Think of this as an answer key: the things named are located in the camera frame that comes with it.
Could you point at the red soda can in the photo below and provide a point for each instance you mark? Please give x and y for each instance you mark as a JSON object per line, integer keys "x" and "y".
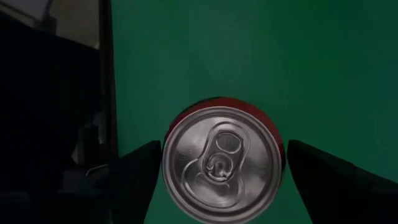
{"x": 222, "y": 161}

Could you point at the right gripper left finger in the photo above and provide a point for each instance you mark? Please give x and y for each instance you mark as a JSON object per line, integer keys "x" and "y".
{"x": 133, "y": 186}

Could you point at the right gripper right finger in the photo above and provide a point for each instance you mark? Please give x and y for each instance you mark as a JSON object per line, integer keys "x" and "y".
{"x": 342, "y": 196}

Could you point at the black table frame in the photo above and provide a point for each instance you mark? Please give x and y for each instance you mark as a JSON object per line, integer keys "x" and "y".
{"x": 109, "y": 77}

